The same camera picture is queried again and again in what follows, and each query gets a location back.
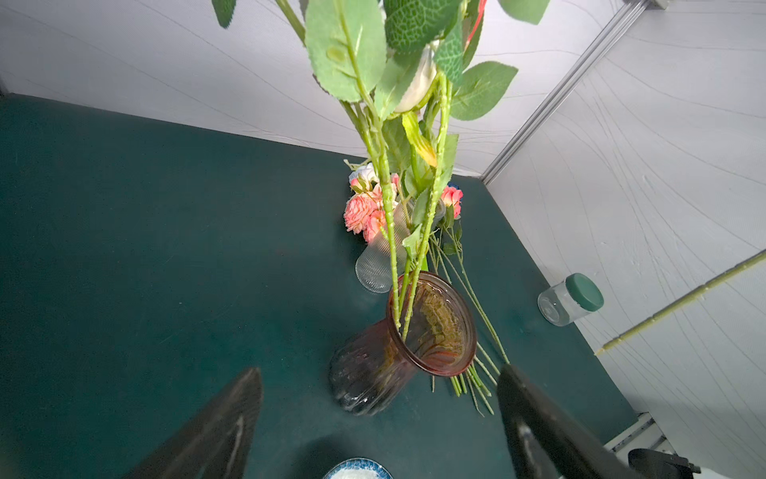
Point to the white rose stem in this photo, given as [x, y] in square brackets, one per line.
[347, 52]

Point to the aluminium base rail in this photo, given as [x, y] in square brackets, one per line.
[644, 434]

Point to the small pink rose spray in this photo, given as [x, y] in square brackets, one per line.
[445, 258]

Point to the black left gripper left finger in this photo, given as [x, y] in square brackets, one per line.
[215, 443]

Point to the clear ribbed glass vase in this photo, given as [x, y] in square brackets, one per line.
[373, 266]

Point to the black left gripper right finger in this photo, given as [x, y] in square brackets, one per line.
[544, 441]

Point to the dark red glass vase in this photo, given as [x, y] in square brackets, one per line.
[371, 368]

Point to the blue white porcelain bowl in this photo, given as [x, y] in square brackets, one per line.
[358, 468]

